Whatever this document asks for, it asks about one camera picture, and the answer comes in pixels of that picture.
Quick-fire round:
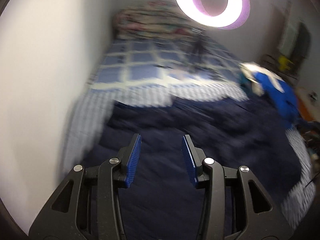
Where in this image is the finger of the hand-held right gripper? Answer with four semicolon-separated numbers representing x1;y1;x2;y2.
182;134;293;240
29;134;142;240

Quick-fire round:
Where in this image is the dark navy blanket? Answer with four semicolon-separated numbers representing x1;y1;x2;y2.
82;97;304;240

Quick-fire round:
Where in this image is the black metal clothes rack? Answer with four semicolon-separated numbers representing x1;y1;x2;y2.
262;5;313;78

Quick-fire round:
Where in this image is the blue checkered blanket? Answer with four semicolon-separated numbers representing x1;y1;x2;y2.
90;39;248;98

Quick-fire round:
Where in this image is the bright blue jacket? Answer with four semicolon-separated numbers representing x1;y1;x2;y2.
240;62;300;130

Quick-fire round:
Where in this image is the yellow box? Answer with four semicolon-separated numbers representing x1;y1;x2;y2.
279;56;294;72

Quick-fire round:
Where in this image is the folded floral quilt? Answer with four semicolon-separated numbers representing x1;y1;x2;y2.
114;1;200;40

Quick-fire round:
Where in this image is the white striped towel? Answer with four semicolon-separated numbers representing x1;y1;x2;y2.
280;22;300;55

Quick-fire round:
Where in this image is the dark hanging coat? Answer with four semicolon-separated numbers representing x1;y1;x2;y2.
296;22;312;73

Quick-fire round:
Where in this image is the ring light on tripod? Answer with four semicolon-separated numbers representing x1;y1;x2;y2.
174;0;250;55

